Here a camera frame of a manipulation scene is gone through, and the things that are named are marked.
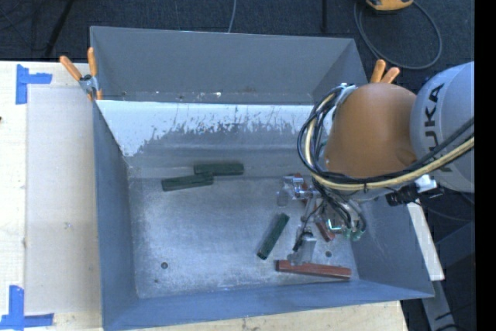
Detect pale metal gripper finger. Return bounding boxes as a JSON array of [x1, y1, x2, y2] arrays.
[[276, 174, 312, 207], [287, 229, 318, 265]]

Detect red-brown flat block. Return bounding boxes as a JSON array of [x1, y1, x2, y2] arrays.
[[275, 259, 353, 281], [315, 220, 336, 243], [291, 173, 312, 192]]

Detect dark green flat block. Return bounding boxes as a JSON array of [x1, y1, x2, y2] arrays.
[[193, 162, 245, 176], [161, 173, 215, 192], [257, 212, 291, 260]]

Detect grey metal bin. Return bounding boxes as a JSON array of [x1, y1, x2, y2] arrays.
[[88, 26, 436, 331]]

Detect black cylinder on white bracket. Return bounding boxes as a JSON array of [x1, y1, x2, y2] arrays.
[[385, 174, 445, 206]]

